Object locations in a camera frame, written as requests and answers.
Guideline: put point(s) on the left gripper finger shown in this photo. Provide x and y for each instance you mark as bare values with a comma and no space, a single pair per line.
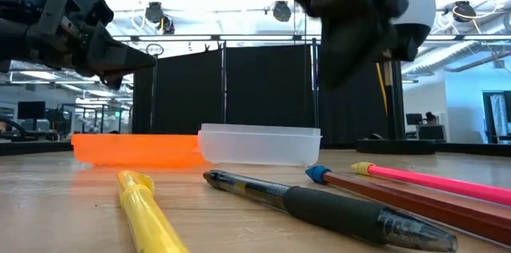
112,80
116,55

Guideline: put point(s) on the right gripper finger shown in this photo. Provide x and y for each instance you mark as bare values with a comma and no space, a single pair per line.
347,41
411,43

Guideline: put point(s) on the orange perforated box lid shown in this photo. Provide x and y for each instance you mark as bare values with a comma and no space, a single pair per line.
135,149

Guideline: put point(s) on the yellow highlighter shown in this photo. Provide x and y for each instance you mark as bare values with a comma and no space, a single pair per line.
147,213

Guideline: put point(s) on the clear plastic supply box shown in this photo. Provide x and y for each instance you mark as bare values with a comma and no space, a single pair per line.
259,147

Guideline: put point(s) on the pink pencil with yellow cap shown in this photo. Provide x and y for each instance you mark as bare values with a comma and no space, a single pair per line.
439,183

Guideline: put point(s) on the dark pencil with blue cap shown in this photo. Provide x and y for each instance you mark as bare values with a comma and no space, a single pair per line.
419,201

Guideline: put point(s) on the black pen with rubber grip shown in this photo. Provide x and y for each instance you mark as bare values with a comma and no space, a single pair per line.
327,207

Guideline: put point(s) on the white globe table lamp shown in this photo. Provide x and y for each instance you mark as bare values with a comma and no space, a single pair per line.
419,1

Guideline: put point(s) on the black ceiling spotlight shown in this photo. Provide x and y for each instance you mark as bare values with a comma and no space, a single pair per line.
282,11
464,11
154,13

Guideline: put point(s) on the black monitor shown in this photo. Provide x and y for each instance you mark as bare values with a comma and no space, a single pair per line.
414,119
31,110

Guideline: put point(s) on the person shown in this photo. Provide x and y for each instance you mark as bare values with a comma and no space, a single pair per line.
430,118

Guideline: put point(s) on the black curtain partition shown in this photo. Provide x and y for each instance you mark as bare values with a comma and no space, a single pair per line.
271,93

